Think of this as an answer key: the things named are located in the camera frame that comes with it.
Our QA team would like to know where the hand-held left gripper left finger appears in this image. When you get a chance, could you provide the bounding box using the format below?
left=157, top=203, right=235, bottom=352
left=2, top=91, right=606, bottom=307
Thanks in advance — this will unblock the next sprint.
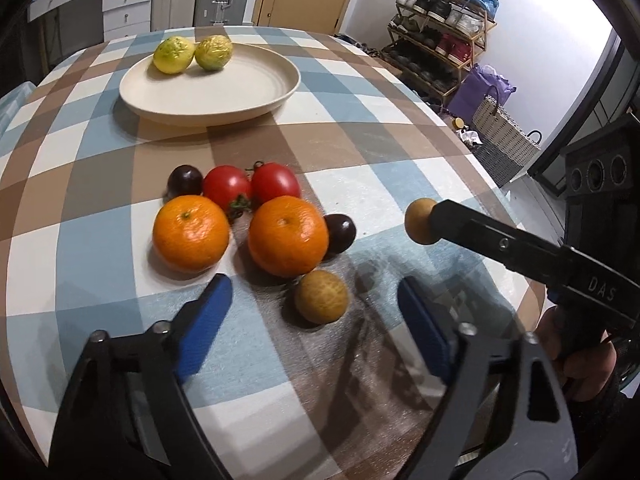
left=50, top=274, right=236, bottom=480

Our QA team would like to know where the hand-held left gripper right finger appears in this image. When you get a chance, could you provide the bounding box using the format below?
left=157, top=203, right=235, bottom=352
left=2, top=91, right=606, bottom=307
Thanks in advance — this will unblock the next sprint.
left=397, top=276, right=581, bottom=480

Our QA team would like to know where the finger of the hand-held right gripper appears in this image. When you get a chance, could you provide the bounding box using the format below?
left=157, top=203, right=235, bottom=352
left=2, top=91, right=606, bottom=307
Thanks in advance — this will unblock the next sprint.
left=429, top=199, right=567, bottom=292

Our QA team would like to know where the brown longan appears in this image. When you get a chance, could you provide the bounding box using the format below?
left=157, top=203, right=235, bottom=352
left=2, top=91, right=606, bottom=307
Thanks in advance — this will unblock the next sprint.
left=293, top=269, right=349, bottom=325
left=404, top=198, right=439, bottom=246

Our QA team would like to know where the orange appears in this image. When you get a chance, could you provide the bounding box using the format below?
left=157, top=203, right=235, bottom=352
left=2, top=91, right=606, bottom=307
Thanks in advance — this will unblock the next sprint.
left=248, top=196, right=330, bottom=278
left=152, top=195, right=231, bottom=274

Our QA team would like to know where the dark plum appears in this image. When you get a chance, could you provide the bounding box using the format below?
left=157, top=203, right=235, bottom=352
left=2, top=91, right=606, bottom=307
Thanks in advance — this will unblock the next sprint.
left=322, top=213, right=357, bottom=261
left=167, top=164, right=204, bottom=199

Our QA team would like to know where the red tomato with stem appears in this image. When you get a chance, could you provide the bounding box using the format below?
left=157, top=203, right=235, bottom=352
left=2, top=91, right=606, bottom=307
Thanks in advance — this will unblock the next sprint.
left=202, top=165, right=253, bottom=223

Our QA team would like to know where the cream round plate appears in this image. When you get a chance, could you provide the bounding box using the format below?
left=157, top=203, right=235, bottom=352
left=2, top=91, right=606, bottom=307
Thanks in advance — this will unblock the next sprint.
left=118, top=42, right=301, bottom=127

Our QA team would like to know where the person's right forearm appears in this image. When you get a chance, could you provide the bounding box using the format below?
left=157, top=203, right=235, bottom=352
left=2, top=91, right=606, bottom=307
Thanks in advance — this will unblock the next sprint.
left=572, top=392, right=640, bottom=480

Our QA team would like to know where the person's right hand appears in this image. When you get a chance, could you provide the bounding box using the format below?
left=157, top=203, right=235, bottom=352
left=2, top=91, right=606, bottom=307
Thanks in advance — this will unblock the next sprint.
left=536, top=304, right=619, bottom=402

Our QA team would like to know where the woven basket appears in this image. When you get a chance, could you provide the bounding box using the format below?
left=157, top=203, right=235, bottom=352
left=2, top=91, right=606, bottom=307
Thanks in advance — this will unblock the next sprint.
left=471, top=86, right=544, bottom=189

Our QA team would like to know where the purple bag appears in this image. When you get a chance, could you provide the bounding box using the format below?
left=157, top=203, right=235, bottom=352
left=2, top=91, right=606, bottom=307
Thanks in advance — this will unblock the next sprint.
left=446, top=64, right=517, bottom=122

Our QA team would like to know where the checked tablecloth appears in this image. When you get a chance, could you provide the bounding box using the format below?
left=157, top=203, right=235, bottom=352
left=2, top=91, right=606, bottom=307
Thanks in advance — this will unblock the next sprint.
left=0, top=25, right=548, bottom=480

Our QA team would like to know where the wooden shoe rack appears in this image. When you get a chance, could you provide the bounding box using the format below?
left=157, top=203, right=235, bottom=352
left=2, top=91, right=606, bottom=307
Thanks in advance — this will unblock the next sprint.
left=381, top=0, right=499, bottom=107

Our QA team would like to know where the pile of dark shoes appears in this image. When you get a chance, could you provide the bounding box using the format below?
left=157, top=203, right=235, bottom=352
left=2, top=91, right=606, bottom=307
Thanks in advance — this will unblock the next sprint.
left=334, top=34, right=383, bottom=59

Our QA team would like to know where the group of assorted shoes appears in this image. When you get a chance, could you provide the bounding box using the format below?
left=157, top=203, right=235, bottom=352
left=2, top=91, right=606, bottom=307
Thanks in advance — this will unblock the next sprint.
left=385, top=0, right=501, bottom=98

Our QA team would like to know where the wrinkled yellow guava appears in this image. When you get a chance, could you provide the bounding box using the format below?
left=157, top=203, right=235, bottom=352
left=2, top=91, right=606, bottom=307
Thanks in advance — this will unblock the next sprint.
left=194, top=35, right=234, bottom=72

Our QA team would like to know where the green-yellow guava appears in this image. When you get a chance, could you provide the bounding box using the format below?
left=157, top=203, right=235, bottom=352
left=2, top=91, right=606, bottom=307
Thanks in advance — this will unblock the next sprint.
left=152, top=36, right=196, bottom=76

